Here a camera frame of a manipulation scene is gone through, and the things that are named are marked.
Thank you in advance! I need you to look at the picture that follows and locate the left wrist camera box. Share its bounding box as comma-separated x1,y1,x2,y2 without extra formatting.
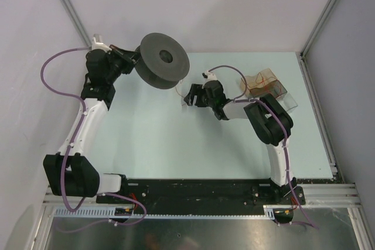
91,33,112,52

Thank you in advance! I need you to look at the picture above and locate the clear plastic bin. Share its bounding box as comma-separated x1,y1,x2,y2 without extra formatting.
250,81,298,113

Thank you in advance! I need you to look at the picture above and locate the grey slotted cable duct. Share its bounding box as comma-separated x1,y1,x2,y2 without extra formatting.
54,207,275,220

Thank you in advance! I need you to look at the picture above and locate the left aluminium frame post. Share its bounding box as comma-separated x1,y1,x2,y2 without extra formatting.
59,0,91,46

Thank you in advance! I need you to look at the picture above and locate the aluminium frame post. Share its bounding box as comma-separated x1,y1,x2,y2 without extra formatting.
59,0,91,46
299,0,340,57

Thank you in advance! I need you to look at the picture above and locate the aluminium front rail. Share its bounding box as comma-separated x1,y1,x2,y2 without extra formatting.
42,184,361,208

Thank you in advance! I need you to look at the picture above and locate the right aluminium frame post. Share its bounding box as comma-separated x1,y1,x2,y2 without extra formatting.
299,0,340,57

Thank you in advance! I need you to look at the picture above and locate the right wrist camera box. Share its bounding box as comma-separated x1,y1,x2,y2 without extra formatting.
202,70,217,83

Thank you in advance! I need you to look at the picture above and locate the red thin cable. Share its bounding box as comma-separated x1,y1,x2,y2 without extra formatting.
246,73,284,100

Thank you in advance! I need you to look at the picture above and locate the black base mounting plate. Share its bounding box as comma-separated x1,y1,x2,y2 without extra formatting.
96,179,292,217

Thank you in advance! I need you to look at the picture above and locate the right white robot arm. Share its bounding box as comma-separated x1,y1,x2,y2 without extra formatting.
183,80,295,204

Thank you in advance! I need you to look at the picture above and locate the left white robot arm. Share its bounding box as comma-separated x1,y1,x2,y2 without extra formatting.
43,43,139,203

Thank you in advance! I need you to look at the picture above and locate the black cable spool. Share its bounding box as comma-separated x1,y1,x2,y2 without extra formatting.
135,33,190,90

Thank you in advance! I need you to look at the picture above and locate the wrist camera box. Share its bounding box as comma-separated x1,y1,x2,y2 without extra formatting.
91,33,112,52
202,70,217,83

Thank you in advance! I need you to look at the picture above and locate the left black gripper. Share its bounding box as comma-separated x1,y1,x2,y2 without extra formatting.
105,44,143,84

